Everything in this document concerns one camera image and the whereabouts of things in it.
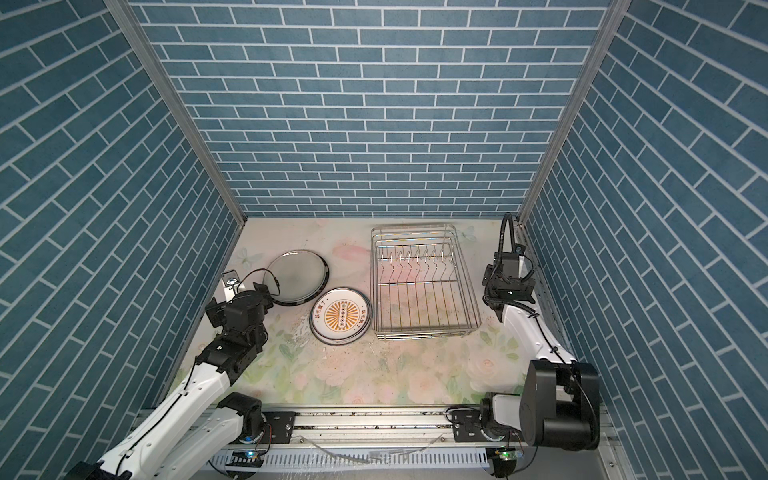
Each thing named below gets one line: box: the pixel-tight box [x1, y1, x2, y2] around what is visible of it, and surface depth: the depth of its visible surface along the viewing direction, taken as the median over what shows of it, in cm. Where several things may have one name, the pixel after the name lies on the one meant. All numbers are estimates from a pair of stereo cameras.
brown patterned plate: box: [309, 287, 373, 346], surface depth 93 cm
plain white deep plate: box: [262, 250, 330, 306], surface depth 104 cm
